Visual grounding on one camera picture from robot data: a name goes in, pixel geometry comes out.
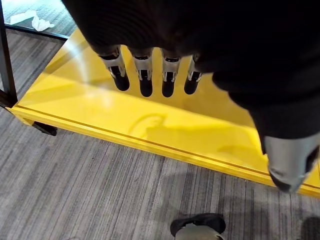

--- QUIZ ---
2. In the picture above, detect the white crumpled cloth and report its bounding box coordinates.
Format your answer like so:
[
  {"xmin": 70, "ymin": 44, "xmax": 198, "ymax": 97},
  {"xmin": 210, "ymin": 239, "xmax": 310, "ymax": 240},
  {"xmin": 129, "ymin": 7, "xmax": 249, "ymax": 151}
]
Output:
[{"xmin": 9, "ymin": 9, "xmax": 55, "ymax": 32}]

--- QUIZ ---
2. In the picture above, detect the robot dark foot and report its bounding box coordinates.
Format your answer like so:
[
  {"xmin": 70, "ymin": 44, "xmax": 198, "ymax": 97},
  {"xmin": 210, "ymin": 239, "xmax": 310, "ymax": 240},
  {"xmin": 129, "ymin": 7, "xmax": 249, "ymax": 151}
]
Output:
[
  {"xmin": 170, "ymin": 212, "xmax": 227, "ymax": 237},
  {"xmin": 300, "ymin": 216, "xmax": 320, "ymax": 240}
]

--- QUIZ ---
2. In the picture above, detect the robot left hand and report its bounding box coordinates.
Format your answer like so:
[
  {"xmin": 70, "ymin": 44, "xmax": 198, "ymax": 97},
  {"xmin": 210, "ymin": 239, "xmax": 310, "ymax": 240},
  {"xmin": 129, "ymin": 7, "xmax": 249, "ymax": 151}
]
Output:
[{"xmin": 61, "ymin": 0, "xmax": 320, "ymax": 194}]

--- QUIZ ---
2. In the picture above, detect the black floor rail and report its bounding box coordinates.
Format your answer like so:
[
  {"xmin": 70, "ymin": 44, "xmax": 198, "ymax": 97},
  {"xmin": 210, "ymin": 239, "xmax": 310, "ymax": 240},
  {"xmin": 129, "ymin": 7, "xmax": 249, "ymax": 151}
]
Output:
[{"xmin": 4, "ymin": 23, "xmax": 70, "ymax": 40}]

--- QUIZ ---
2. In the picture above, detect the robot silver leg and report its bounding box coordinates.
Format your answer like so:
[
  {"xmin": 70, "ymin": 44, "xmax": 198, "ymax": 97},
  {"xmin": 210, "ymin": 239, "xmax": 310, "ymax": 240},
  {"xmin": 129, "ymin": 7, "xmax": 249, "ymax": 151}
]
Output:
[{"xmin": 174, "ymin": 223, "xmax": 224, "ymax": 240}]

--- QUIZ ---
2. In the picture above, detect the black shelf foot bracket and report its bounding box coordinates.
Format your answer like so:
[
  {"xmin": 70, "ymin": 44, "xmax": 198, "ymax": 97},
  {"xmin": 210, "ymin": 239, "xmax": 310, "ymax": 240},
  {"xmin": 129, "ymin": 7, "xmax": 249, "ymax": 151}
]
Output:
[{"xmin": 32, "ymin": 120, "xmax": 58, "ymax": 137}]

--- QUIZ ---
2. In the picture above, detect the yellow shelf board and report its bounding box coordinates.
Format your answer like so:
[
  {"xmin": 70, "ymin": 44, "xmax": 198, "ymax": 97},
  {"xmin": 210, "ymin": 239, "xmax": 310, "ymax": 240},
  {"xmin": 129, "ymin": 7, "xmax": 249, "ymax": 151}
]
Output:
[{"xmin": 11, "ymin": 27, "xmax": 320, "ymax": 199}]

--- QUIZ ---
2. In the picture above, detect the black metal shelf post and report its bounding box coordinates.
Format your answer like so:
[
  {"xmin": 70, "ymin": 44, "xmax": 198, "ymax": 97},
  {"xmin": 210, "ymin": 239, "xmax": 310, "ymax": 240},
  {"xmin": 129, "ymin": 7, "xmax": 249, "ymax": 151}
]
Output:
[{"xmin": 0, "ymin": 0, "xmax": 18, "ymax": 107}]

